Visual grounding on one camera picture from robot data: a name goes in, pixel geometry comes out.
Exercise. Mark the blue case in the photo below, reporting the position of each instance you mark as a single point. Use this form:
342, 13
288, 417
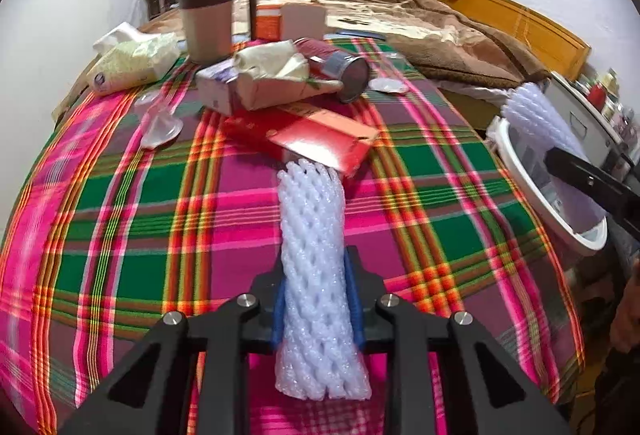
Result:
360, 34

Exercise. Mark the brown lidded jug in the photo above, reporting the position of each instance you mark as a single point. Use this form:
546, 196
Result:
205, 30

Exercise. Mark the bed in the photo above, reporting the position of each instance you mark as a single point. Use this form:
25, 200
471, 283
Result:
470, 97

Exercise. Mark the white carton green print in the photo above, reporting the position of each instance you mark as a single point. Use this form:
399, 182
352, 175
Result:
220, 90

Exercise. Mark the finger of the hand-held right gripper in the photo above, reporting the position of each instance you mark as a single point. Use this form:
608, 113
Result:
575, 172

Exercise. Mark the yellow-white plastic packet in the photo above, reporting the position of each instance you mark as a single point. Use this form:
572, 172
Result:
130, 65

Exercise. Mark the pink box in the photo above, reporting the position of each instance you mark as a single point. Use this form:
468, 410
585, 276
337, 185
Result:
302, 22

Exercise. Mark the red metal can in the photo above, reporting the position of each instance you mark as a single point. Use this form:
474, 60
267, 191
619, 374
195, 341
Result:
350, 75

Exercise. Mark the white foam net sleeve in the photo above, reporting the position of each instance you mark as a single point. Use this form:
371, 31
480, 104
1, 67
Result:
537, 115
312, 265

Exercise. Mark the person's right hand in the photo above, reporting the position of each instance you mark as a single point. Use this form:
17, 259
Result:
627, 325

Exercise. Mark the wooden headboard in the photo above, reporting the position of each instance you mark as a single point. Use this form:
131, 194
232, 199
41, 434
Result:
540, 35

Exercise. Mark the white plastic trash bin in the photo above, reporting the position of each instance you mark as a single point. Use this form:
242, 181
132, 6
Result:
590, 240

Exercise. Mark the white drawer cabinet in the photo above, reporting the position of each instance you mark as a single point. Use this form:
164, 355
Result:
575, 115

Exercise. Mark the yellow green box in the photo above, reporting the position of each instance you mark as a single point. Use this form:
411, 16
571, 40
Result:
607, 82

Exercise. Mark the cream cloth bag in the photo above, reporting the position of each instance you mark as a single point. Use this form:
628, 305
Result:
265, 57

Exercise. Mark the brown printed blanket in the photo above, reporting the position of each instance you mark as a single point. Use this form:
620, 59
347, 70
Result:
440, 30

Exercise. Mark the long red box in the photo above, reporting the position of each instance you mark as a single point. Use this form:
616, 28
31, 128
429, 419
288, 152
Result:
300, 135

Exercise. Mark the pink green plaid tablecloth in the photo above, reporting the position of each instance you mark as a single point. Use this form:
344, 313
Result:
150, 225

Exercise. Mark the orange white box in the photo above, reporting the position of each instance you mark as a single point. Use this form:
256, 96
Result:
267, 22

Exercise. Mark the clear plastic cup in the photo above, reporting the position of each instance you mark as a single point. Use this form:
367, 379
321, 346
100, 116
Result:
160, 129

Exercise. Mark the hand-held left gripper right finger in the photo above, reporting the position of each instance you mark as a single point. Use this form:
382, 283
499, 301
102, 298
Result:
356, 315

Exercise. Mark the red jar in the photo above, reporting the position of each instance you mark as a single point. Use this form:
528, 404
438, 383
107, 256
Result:
597, 97

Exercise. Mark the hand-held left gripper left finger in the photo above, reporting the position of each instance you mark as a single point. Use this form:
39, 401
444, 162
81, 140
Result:
279, 312

